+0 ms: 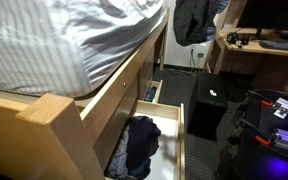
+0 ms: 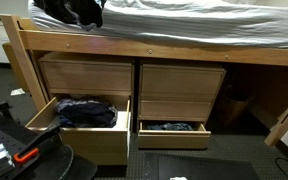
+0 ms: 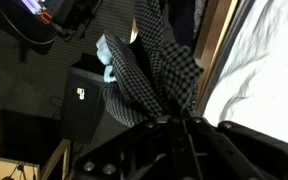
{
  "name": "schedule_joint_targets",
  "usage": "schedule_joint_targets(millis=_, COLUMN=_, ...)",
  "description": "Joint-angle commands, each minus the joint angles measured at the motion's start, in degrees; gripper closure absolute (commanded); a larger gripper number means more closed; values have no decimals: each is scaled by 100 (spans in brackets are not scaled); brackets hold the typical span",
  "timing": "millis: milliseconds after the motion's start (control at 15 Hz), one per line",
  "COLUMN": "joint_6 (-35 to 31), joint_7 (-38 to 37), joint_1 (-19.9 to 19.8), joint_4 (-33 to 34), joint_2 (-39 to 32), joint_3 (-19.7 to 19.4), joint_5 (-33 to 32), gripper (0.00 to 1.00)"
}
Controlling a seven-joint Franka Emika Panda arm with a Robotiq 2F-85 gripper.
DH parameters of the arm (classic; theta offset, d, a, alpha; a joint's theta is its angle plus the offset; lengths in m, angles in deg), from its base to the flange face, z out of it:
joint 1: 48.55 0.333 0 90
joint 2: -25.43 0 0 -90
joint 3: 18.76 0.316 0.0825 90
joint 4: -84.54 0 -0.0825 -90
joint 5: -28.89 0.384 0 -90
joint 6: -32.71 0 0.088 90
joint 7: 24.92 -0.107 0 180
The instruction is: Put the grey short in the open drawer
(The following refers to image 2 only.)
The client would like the grey short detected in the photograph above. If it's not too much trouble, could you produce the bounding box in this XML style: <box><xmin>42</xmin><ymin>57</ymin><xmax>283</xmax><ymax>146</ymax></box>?
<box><xmin>33</xmin><ymin>0</ymin><xmax>107</xmax><ymax>28</ymax></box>

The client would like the wooden dresser with small drawer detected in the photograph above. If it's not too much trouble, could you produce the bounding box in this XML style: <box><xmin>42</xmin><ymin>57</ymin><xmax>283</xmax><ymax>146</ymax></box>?
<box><xmin>137</xmin><ymin>59</ymin><xmax>227</xmax><ymax>123</ymax></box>

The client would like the small wooden open drawer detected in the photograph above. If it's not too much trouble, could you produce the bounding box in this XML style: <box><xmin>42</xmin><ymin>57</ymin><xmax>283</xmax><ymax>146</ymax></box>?
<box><xmin>137</xmin><ymin>120</ymin><xmax>212</xmax><ymax>150</ymax></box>

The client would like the wooden dresser with large drawer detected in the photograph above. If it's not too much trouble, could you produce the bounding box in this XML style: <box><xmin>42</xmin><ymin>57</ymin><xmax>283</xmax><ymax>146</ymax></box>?
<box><xmin>38</xmin><ymin>51</ymin><xmax>135</xmax><ymax>101</ymax></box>

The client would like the large wooden open drawer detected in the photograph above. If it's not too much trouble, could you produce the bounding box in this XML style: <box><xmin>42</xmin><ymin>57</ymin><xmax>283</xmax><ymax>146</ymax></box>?
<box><xmin>24</xmin><ymin>94</ymin><xmax>132</xmax><ymax>166</ymax></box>

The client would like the blue folded garment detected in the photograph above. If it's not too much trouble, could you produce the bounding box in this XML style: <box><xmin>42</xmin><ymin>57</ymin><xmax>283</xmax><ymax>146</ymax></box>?
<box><xmin>146</xmin><ymin>122</ymin><xmax>194</xmax><ymax>131</ymax></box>

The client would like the navy clothes pile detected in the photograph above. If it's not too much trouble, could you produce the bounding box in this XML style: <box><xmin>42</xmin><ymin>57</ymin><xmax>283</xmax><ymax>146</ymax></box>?
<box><xmin>55</xmin><ymin>98</ymin><xmax>119</xmax><ymax>129</ymax></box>

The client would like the white sheeted mattress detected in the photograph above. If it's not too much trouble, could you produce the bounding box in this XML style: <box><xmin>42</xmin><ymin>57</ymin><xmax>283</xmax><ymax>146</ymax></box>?
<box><xmin>28</xmin><ymin>0</ymin><xmax>288</xmax><ymax>50</ymax></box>

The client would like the blue-grey garment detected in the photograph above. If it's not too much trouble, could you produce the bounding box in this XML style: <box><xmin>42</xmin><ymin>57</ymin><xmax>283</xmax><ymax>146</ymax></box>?
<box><xmin>53</xmin><ymin>98</ymin><xmax>72</xmax><ymax>117</ymax></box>

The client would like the brown paper bag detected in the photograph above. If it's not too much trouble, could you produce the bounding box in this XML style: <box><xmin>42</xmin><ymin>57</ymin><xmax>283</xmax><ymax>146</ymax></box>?
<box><xmin>217</xmin><ymin>94</ymin><xmax>252</xmax><ymax>127</ymax></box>

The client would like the black box case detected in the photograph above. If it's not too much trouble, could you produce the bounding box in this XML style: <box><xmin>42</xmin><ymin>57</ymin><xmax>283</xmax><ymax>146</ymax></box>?
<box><xmin>141</xmin><ymin>152</ymin><xmax>262</xmax><ymax>180</ymax></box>

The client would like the white paper scrap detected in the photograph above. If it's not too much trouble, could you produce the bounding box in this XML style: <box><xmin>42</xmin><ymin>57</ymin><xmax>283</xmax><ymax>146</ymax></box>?
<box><xmin>9</xmin><ymin>87</ymin><xmax>26</xmax><ymax>97</ymax></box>

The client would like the wooden bed frame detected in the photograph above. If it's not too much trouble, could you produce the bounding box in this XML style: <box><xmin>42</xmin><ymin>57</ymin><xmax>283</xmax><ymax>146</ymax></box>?
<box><xmin>0</xmin><ymin>13</ymin><xmax>288</xmax><ymax>148</ymax></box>

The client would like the orange handled black clamp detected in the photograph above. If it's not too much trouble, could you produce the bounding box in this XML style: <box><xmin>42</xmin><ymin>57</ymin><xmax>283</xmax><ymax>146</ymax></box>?
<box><xmin>13</xmin><ymin>123</ymin><xmax>64</xmax><ymax>165</ymax></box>

